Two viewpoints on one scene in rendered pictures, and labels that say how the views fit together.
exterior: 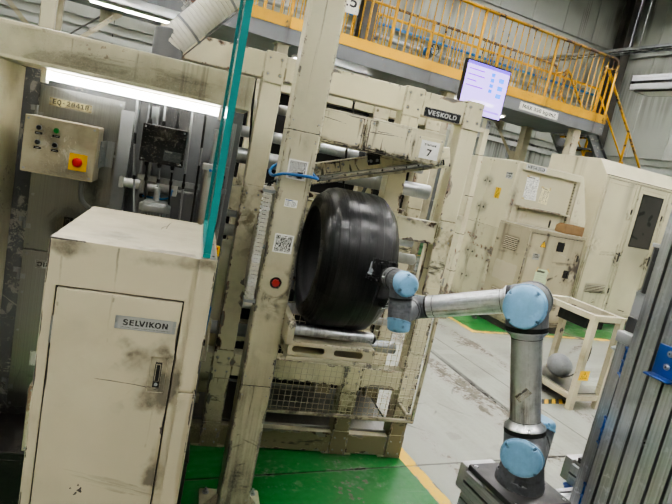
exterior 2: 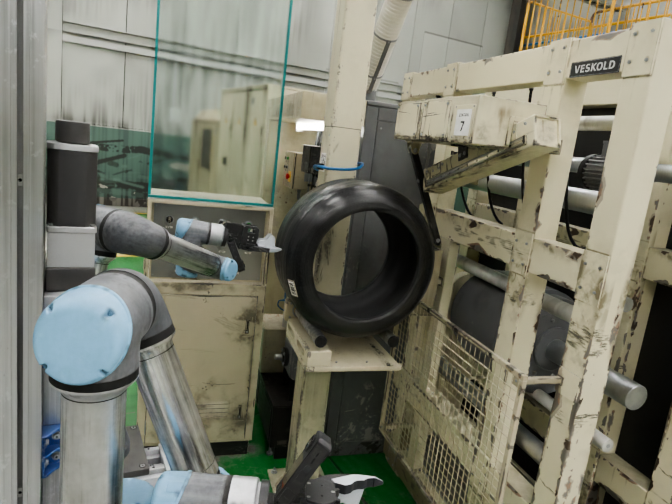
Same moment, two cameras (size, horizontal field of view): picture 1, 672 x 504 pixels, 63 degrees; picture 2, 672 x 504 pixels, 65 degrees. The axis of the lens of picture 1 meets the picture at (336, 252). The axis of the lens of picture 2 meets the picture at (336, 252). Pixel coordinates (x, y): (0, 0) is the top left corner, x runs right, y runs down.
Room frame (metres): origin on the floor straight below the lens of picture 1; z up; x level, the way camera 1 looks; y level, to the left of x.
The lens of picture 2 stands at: (2.10, -2.00, 1.59)
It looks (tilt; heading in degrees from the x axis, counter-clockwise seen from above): 11 degrees down; 87
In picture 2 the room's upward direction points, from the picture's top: 7 degrees clockwise
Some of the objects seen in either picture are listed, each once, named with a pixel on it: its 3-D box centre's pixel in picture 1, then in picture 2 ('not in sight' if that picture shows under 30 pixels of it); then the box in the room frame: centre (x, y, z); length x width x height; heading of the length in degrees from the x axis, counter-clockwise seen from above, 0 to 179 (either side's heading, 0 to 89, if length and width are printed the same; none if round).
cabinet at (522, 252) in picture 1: (530, 277); not in sight; (6.78, -2.43, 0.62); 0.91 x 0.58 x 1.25; 116
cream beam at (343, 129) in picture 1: (373, 137); (459, 124); (2.59, -0.06, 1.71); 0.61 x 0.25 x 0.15; 105
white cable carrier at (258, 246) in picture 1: (259, 245); not in sight; (2.13, 0.30, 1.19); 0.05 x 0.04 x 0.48; 15
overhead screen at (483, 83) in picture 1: (483, 90); not in sight; (6.24, -1.20, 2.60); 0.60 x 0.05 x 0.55; 116
